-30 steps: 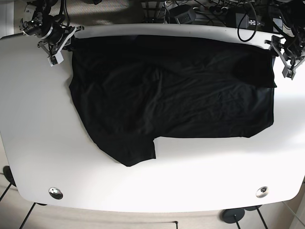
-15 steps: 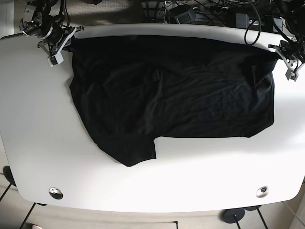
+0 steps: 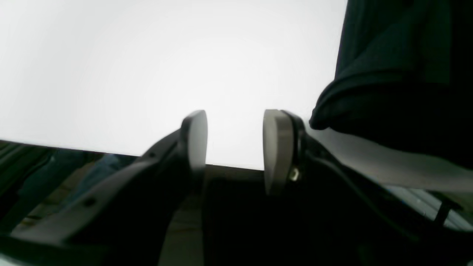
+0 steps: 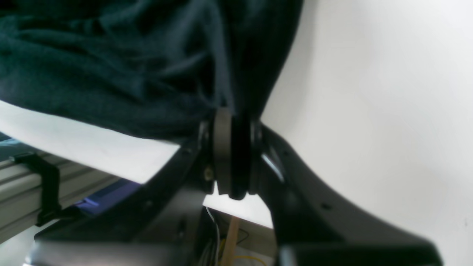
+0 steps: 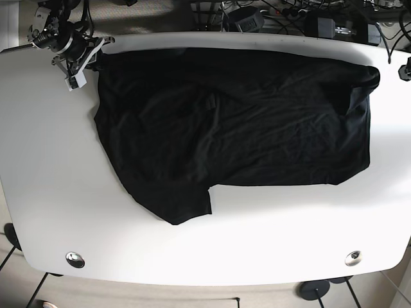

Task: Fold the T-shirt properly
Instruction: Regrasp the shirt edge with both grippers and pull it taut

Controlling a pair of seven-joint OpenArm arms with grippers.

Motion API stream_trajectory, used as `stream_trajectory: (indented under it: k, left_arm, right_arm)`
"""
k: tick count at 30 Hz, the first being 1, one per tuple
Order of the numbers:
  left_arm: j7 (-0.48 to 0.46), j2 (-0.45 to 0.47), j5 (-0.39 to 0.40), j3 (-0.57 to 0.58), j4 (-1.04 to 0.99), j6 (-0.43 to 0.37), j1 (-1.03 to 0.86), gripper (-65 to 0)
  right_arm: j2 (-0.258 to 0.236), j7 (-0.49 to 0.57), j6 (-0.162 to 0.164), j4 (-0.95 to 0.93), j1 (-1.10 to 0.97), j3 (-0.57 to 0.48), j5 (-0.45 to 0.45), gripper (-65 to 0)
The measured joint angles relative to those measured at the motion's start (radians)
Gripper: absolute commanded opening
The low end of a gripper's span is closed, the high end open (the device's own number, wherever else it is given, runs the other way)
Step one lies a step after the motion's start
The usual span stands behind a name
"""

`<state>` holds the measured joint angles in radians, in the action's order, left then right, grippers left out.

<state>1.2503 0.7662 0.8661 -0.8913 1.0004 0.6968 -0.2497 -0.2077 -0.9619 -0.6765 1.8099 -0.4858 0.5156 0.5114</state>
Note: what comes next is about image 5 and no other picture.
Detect silver table grommet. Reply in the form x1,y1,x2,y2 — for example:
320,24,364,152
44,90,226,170
66,252,85,269
344,251,363,267

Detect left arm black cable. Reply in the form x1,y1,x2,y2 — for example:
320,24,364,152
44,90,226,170
349,0,411,65

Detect black round stand base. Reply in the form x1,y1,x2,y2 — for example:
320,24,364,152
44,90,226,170
297,280,330,301

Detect left silver table grommet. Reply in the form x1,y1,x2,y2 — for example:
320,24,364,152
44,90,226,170
66,252,85,269

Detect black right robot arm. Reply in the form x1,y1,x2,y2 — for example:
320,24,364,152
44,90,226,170
28,1,115,90

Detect black hex dumbbell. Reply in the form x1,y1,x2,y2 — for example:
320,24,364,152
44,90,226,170
304,15,381,46

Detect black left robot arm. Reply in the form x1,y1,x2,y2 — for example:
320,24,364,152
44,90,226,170
398,57,411,81

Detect grey multi-socket box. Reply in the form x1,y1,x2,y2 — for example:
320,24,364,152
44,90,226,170
228,6,265,33

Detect right silver table grommet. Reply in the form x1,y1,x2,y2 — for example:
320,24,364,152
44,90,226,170
344,251,363,267

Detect white sneaker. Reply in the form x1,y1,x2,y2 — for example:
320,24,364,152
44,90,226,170
42,302,58,308

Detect black graphic print T-shirt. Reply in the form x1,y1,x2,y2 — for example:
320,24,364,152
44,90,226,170
94,48,380,225

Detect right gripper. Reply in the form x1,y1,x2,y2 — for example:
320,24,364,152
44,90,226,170
51,35,115,91

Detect left black table leg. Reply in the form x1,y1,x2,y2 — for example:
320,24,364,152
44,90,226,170
25,272,49,308

